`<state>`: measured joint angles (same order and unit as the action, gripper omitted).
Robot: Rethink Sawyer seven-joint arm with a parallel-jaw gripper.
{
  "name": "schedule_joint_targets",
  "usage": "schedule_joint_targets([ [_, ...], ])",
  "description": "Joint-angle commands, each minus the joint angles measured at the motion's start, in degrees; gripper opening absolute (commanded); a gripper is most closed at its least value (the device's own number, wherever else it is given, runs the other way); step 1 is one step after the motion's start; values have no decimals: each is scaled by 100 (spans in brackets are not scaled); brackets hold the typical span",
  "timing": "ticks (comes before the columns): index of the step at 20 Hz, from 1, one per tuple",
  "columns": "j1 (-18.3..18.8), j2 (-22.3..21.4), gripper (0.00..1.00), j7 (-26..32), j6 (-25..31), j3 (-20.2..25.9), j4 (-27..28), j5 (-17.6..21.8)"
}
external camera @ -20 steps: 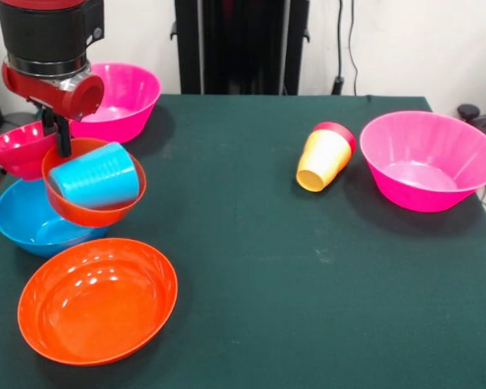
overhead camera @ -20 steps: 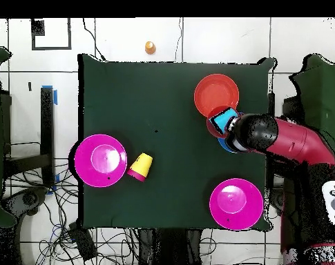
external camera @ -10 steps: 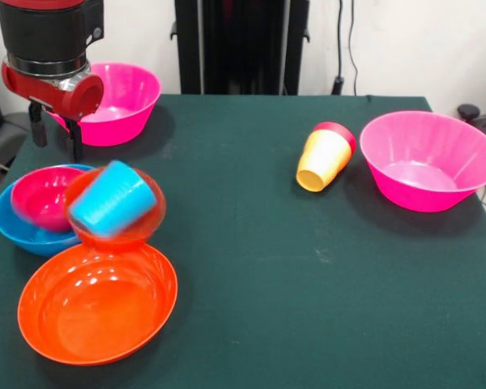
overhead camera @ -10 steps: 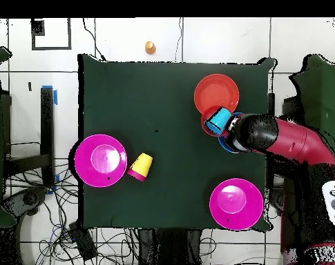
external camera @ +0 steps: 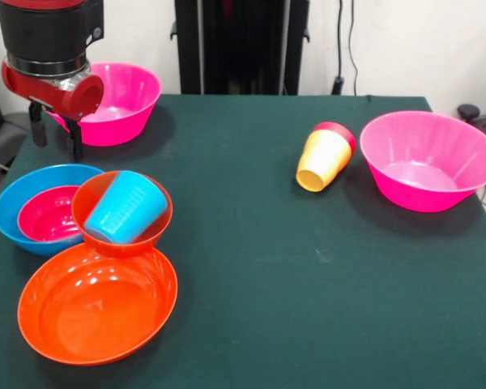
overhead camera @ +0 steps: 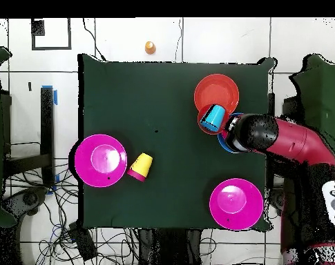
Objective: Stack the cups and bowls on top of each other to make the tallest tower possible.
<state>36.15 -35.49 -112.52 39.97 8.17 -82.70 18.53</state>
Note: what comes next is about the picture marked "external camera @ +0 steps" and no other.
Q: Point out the large orange plastic bowl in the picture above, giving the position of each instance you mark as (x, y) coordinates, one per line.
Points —
(97, 308)

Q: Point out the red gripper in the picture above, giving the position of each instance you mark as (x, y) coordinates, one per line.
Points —
(73, 99)

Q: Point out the dark green tablecloth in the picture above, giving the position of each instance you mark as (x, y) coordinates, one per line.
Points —
(308, 324)

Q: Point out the large pink plastic bowl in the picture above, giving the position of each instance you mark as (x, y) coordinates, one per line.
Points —
(125, 101)
(429, 162)

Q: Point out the blue plastic cup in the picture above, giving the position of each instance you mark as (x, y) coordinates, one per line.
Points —
(125, 210)

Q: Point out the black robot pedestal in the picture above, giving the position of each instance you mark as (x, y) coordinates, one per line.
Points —
(243, 48)

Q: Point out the red plastic cup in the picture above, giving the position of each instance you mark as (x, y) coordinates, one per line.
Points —
(342, 131)

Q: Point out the blue plastic bowl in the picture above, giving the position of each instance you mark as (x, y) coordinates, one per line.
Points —
(8, 210)

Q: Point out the yellow plastic cup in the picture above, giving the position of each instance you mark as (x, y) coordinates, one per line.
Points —
(322, 162)

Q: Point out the small orange plastic bowl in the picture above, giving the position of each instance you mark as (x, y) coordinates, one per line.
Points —
(117, 249)

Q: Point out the small red plastic bowl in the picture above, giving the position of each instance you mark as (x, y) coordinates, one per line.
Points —
(44, 219)

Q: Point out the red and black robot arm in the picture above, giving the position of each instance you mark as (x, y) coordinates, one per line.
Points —
(44, 32)

